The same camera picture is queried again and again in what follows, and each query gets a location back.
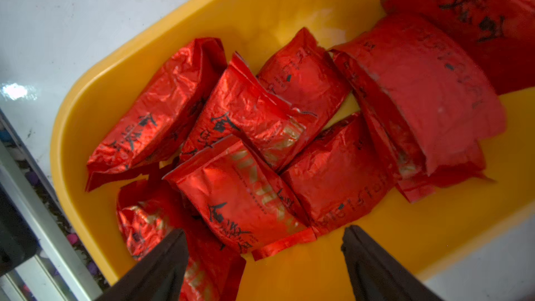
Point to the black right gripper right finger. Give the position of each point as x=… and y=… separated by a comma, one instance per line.
x=375, y=274

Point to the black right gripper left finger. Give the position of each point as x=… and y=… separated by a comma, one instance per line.
x=158, y=276

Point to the yellow plastic storage box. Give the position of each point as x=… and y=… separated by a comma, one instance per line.
x=422, y=236

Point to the eleventh red tea bag packet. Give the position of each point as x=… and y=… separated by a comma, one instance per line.
x=149, y=209

